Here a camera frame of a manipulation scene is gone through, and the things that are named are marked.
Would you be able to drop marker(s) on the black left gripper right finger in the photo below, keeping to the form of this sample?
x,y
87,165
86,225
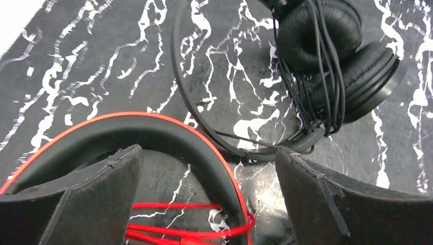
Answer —
x,y
327,207

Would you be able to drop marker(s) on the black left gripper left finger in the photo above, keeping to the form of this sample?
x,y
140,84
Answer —
x,y
88,206

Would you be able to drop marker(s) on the black headphones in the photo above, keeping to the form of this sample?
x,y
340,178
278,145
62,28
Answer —
x,y
331,77

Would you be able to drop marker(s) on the red headphones with cable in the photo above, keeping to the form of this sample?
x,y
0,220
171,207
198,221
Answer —
x,y
101,137

